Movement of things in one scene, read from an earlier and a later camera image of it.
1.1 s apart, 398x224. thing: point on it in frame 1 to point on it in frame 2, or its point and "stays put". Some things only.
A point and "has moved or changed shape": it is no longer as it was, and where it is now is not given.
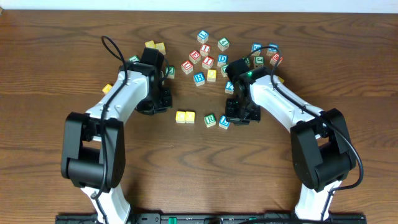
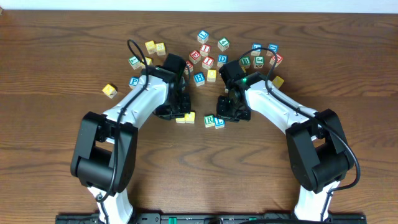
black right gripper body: [241, 112] to [232, 112]
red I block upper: [205, 50] stays put
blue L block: [203, 36] stays put
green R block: [209, 120] stays put
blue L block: [224, 122] has moved or changed shape
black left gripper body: [160, 104] to [173, 111]
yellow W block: [150, 44] stays put
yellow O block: [189, 117] stays put
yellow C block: [180, 117] stays put
